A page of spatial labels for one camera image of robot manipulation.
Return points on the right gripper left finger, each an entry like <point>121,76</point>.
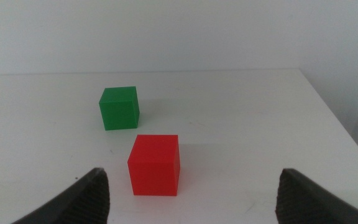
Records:
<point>85,199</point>

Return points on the red cube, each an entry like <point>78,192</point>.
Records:
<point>154,165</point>

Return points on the green cube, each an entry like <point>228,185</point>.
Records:
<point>118,109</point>

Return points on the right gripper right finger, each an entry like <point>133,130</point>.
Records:
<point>303,202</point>

